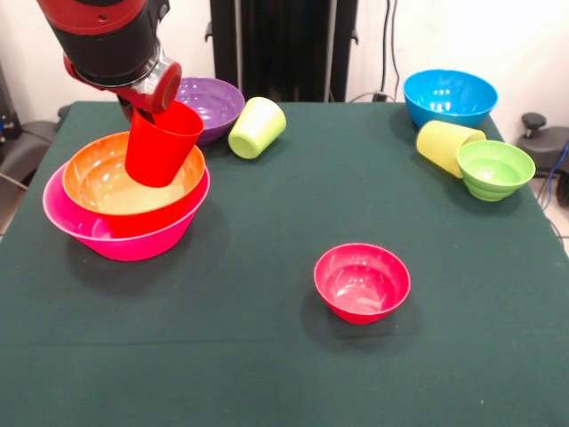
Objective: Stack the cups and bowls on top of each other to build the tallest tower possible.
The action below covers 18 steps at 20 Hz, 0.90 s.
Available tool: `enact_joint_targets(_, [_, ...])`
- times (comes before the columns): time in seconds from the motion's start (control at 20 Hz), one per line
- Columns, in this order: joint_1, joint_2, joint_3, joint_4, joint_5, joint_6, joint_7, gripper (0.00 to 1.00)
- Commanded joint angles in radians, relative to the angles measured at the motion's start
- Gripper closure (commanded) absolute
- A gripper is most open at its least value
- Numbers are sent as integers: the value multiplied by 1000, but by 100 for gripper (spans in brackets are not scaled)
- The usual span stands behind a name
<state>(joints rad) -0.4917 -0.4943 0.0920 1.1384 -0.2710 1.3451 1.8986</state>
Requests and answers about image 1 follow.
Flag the dark green tablecloth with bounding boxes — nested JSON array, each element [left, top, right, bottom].
[[0, 101, 569, 427]]

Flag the small crimson pink bowl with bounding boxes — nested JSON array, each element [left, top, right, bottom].
[[313, 242, 413, 326]]

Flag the black robot column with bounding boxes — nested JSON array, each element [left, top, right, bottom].
[[206, 0, 359, 102]]

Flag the blue cable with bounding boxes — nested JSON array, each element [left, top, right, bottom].
[[537, 141, 569, 210]]

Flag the blue bowl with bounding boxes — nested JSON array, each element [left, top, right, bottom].
[[403, 68, 500, 133]]

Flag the large magenta bowl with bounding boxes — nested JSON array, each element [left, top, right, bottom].
[[42, 166, 211, 262]]

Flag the lime green cup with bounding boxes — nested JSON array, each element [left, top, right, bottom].
[[228, 96, 287, 160]]

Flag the black wall cable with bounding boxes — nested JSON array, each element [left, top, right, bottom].
[[381, 0, 401, 97]]

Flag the red cup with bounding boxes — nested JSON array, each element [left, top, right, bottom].
[[124, 100, 204, 189]]

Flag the black equipment box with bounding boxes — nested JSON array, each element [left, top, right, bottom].
[[0, 61, 21, 148]]

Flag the purple bowl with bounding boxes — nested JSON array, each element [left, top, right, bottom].
[[175, 77, 246, 147]]

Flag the small green bowl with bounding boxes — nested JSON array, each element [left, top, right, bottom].
[[455, 139, 537, 203]]

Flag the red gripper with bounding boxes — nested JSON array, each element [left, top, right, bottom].
[[62, 52, 183, 127]]

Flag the large orange bowl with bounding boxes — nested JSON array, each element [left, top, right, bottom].
[[61, 131, 211, 239]]

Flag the yellow cup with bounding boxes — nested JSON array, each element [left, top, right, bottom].
[[415, 119, 488, 180]]

